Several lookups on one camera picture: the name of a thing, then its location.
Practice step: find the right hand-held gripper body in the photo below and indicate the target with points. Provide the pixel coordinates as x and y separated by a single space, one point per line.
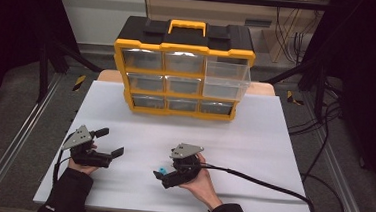
184 172

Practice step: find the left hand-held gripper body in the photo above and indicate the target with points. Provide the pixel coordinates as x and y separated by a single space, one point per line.
87 159

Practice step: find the clear plastic drawer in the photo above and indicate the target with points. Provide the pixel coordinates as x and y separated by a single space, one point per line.
226 82

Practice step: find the yellow black organizer cabinet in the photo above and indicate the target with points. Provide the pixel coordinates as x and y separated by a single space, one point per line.
186 35

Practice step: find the person's left hand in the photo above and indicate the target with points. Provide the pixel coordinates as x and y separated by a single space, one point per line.
83 169

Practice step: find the person's right hand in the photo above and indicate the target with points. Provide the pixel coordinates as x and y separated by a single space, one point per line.
205 184

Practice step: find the white foam board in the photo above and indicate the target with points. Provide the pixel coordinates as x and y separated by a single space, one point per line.
187 132

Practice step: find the wooden table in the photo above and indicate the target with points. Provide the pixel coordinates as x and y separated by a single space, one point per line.
111 76

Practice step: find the rows of clear small bins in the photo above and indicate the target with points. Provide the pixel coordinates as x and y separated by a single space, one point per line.
146 82

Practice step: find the black metal stand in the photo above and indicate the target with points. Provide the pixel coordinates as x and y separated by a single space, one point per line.
43 76
320 91

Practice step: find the black curtain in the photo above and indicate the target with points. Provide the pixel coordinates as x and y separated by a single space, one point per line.
11 23
371 82

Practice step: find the aluminium floor rail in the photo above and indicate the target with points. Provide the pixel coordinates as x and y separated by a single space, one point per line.
9 150
341 177

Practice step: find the grey rectangular wall plate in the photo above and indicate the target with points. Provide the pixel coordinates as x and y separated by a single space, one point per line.
258 23

